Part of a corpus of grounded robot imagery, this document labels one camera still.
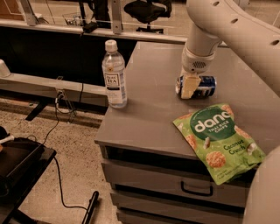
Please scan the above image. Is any green rice chips bag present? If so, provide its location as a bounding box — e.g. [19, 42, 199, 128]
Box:
[173, 103, 265, 186]

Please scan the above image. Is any black flat bar on floor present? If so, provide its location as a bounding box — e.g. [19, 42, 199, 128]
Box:
[81, 191, 99, 224]

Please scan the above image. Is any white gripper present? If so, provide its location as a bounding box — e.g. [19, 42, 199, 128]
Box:
[181, 46, 215, 99]

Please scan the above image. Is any grey drawer cabinet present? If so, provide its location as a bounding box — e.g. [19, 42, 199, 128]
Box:
[95, 42, 280, 224]

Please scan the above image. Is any black side table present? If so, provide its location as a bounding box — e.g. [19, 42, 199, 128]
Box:
[0, 127, 56, 224]

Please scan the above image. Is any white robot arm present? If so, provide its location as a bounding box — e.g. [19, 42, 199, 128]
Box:
[182, 0, 280, 224]

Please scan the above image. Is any blue pepsi can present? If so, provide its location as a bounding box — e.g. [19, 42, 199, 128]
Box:
[175, 75, 216, 99]

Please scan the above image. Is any grey metal bracket middle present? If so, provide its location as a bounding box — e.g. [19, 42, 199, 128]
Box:
[111, 0, 123, 35]

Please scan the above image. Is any grey metal bracket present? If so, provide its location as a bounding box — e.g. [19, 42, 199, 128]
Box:
[19, 0, 38, 26]
[111, 0, 123, 35]

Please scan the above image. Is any black office chair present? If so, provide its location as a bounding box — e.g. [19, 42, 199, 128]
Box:
[123, 0, 172, 34]

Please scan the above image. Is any black power adapter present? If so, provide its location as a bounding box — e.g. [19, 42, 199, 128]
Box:
[82, 22, 98, 33]

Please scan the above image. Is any clear tea bottle white cap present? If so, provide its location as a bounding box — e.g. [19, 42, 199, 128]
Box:
[101, 39, 127, 109]

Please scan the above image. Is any grey desk beam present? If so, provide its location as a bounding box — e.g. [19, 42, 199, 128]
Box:
[0, 73, 108, 107]

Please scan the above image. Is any grey metal bracket left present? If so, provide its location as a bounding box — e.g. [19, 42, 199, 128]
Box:
[19, 0, 38, 26]

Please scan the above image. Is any black drawer handle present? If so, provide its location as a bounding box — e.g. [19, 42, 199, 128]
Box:
[180, 181, 214, 197]

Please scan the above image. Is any black floor cable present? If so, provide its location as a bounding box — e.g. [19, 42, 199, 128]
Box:
[26, 90, 88, 211]

